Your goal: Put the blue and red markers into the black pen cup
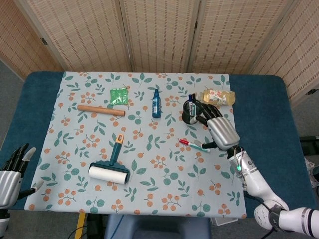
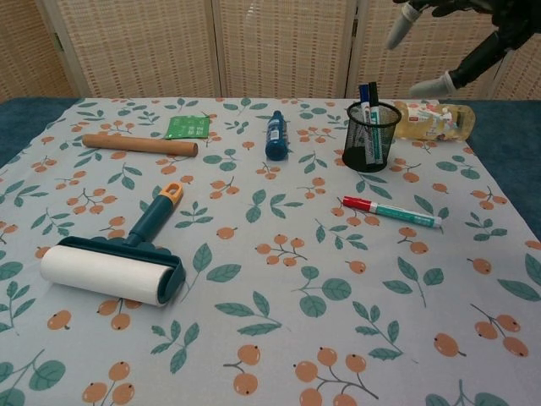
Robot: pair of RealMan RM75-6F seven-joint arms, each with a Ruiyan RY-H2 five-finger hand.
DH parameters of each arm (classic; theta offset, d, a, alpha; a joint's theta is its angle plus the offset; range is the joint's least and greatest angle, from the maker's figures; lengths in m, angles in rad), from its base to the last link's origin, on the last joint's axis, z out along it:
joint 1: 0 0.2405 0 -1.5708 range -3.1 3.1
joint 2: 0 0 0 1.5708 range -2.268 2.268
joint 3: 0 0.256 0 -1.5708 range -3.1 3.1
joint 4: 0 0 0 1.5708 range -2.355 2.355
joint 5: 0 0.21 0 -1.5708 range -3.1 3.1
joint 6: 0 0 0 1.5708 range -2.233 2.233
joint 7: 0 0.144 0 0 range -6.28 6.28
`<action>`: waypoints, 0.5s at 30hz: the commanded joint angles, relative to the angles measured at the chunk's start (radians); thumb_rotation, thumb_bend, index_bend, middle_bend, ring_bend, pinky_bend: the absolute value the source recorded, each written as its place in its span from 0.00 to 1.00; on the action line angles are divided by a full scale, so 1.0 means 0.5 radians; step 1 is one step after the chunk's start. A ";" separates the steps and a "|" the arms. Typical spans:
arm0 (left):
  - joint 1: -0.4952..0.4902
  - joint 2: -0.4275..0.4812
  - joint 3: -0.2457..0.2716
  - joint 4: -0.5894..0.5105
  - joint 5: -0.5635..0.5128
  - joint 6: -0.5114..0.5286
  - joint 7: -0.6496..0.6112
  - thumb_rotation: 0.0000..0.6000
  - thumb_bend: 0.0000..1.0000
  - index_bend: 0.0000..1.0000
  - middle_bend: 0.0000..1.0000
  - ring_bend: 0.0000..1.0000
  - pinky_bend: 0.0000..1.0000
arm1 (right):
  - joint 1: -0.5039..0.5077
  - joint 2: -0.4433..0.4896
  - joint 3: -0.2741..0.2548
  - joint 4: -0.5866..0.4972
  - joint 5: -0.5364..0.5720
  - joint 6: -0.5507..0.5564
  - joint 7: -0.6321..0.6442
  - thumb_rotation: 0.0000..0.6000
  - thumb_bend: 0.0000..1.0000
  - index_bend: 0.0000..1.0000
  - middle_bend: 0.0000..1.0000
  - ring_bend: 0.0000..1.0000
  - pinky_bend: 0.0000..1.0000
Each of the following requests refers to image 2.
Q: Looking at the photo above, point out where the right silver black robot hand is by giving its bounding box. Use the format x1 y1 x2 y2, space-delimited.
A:
385 0 541 96

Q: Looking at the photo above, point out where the blue capped marker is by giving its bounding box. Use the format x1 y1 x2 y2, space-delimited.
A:
353 84 371 149

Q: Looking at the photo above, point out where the red capped marker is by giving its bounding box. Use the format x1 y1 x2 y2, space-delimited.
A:
342 195 444 228

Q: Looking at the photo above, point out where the black pen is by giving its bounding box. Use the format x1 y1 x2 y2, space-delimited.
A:
367 81 385 166

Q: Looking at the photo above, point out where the black mesh pen holder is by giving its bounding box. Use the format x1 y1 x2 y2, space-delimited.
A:
342 101 402 173

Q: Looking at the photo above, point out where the clear bottle yellow liquid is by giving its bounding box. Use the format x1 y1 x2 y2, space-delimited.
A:
393 100 477 143

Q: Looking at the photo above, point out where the blue spray bottle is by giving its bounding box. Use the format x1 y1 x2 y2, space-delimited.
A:
265 110 290 161

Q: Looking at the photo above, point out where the green foil packet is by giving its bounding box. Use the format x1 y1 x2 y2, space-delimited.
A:
163 114 211 140

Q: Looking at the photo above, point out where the bamboo folding screen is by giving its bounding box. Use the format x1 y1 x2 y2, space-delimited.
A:
0 0 541 102

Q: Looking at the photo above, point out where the floral printed tablecloth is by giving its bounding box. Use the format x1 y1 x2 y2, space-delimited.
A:
0 97 541 406

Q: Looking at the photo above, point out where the wooden rolling pin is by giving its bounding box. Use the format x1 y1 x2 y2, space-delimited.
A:
81 134 199 158

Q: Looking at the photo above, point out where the teal lint roller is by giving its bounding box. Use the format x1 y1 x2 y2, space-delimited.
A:
40 182 187 309

